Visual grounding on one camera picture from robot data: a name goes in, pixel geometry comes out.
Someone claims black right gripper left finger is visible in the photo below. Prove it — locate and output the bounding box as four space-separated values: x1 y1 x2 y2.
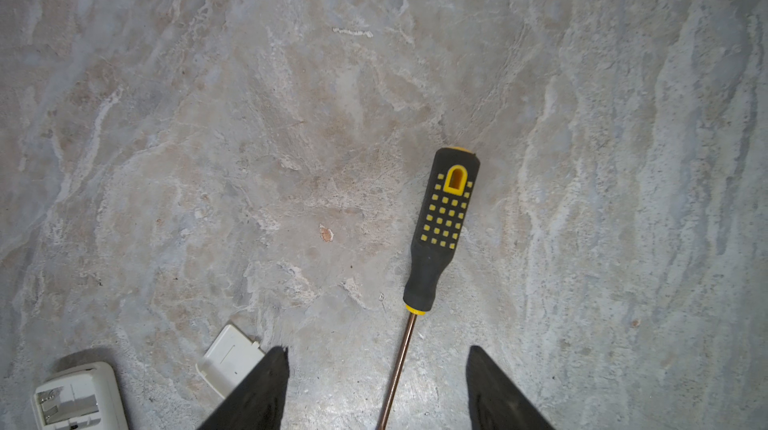
199 346 290 430

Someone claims white battery cover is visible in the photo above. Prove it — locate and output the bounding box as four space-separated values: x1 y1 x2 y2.
196 323 265 399

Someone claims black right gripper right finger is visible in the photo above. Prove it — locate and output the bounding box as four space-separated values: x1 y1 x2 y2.
466 345 554 430

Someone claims black yellow screwdriver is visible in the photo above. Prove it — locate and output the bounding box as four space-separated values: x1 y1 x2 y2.
376 146 480 429

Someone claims white remote control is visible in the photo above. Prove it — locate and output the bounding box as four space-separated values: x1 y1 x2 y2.
32 361 129 430

